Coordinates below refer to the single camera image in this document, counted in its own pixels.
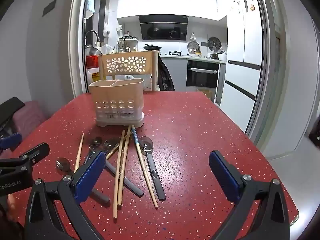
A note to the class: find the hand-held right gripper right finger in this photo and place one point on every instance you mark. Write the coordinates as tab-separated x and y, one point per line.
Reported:
225	177

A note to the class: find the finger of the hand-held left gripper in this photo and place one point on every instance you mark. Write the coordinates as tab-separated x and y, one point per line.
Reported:
37	151
11	140

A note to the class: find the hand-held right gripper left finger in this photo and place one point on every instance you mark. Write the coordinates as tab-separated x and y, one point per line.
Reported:
92	171

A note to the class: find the plain wooden chopstick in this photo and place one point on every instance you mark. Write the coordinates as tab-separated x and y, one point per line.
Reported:
112	152
118	180
80	147

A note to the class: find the curved wooden stick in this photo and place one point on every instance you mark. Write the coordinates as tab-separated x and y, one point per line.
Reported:
126	155

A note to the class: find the blue patterned wooden chopstick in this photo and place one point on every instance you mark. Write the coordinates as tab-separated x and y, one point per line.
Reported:
149	180

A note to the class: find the beige plastic utensil holder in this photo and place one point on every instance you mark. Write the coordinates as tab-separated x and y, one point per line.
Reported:
117	92

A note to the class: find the pink stool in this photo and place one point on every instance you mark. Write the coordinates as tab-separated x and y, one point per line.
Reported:
30	117

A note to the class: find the black chair back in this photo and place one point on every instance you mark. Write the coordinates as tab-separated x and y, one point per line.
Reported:
11	107

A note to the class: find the cardboard box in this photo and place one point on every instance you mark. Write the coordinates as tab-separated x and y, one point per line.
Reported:
205	93

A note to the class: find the dark object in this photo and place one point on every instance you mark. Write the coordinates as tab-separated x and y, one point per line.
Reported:
315	135

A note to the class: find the white plastic bag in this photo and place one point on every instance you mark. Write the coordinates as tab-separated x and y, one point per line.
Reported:
129	77

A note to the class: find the black built-in oven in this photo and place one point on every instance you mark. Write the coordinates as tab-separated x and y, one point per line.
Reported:
201	77

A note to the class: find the beige flower pattern cart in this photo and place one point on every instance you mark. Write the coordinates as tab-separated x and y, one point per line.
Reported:
127	63

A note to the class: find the metal bowl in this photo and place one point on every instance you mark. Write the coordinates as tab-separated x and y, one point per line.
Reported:
93	50

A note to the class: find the black jacket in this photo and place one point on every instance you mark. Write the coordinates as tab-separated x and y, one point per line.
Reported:
166	77

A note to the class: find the white rice cooker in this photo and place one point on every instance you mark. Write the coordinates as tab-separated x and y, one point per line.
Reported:
223	55

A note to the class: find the white refrigerator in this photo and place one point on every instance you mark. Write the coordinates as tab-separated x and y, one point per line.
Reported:
240	55

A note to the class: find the curved kitchen faucet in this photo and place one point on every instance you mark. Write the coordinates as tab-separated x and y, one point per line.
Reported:
93	33

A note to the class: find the countertop bottle rack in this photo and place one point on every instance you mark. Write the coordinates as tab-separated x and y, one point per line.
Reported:
127	43

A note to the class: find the gas stove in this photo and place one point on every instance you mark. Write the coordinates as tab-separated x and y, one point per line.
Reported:
175	53

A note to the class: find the round metal strainer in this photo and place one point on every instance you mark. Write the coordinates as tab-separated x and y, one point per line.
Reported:
193	47

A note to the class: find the round metal steamer rack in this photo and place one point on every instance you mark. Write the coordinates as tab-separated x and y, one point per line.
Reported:
214	43

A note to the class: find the black wok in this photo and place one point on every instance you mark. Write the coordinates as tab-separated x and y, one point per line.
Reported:
152	47

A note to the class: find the black range hood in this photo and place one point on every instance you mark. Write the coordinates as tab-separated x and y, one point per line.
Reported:
163	28

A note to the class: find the white upper cabinets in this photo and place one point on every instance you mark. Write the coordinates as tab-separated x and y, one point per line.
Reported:
165	3

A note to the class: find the sliding door frame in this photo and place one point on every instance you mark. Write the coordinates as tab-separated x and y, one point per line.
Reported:
75	55

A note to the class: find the dark wall panel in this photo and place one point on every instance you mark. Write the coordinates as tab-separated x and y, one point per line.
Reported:
49	8

